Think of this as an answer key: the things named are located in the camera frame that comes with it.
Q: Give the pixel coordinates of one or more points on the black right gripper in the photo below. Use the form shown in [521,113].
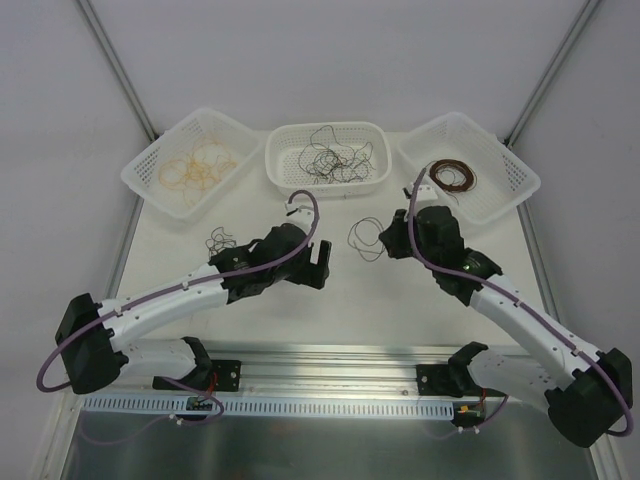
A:
[400,240]

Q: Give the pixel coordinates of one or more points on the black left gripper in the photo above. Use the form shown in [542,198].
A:
[310,270]

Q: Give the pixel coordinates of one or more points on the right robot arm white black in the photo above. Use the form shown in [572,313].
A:
[586,392]

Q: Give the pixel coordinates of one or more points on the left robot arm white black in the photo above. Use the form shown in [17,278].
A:
[104,341]

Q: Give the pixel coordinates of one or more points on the white middle perforated basket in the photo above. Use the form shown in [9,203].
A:
[329,159]

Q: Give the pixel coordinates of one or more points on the white right basket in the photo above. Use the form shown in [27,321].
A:
[470,170]

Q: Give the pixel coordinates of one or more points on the white left basket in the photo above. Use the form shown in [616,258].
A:
[192,165]

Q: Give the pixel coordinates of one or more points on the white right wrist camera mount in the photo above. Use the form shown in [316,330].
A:
[425,193]

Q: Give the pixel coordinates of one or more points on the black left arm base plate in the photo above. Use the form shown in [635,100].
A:
[224,375]

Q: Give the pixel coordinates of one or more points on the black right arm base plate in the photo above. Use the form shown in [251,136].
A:
[450,381]

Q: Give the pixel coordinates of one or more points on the white slotted cable duct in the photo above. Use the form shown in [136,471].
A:
[270,407]

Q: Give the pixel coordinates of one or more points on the right aluminium corner post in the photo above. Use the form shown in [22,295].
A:
[553,69]

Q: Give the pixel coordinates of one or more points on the aluminium corner post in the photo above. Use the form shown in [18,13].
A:
[553,69]
[91,17]

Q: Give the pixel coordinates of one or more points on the left aluminium corner post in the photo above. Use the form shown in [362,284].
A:
[91,17]

